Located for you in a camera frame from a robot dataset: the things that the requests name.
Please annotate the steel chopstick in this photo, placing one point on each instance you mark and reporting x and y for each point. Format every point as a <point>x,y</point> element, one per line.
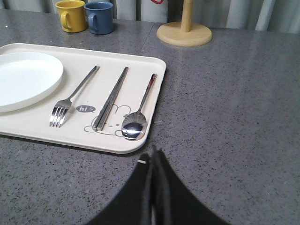
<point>109,100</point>
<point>113,103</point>

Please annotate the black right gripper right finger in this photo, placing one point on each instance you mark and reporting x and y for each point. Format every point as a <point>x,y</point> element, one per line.
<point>173,203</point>

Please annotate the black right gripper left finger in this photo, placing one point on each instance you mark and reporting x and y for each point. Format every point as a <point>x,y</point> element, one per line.
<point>132,205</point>

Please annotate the blue enamel mug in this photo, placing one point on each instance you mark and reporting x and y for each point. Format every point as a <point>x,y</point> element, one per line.
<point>99,17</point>

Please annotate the white round plate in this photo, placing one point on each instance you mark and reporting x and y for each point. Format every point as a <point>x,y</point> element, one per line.
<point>26,78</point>

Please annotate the steel fork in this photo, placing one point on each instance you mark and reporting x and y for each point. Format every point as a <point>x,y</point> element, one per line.
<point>61,107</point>

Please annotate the steel spoon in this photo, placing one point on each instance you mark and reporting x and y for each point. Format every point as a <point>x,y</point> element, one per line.
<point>134,125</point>

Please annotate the red enamel mug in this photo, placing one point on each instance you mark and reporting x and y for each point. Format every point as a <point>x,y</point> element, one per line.
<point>157,1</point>

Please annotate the yellow enamel mug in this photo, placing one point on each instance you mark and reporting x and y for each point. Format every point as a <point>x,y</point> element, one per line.
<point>72,15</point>

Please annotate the beige rabbit serving tray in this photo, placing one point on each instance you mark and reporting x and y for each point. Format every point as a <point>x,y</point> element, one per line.
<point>33,122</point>

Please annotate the wooden mug tree stand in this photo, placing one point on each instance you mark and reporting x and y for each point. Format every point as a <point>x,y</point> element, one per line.
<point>185,32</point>

